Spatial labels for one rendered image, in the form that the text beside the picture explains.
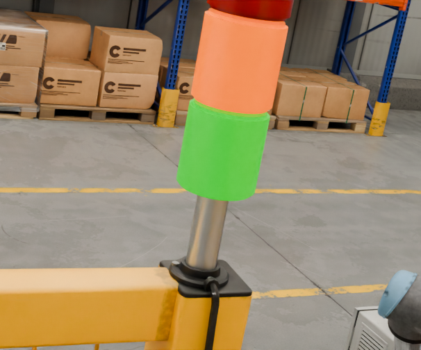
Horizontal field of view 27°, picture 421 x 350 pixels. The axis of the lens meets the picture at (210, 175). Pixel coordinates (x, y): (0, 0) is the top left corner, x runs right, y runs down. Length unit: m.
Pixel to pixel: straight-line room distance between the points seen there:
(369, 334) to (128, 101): 6.41
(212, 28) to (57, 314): 0.19
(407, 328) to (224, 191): 1.46
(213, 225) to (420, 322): 1.40
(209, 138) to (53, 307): 0.14
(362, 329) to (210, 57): 2.20
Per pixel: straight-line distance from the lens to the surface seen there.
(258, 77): 0.51
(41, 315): 0.53
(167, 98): 8.80
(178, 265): 0.56
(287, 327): 5.24
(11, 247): 5.68
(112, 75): 8.67
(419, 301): 1.91
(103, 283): 0.54
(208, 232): 0.55
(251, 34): 0.50
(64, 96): 8.57
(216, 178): 0.52
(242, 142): 0.51
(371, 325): 2.64
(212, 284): 0.55
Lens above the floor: 2.33
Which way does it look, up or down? 18 degrees down
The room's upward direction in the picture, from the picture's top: 10 degrees clockwise
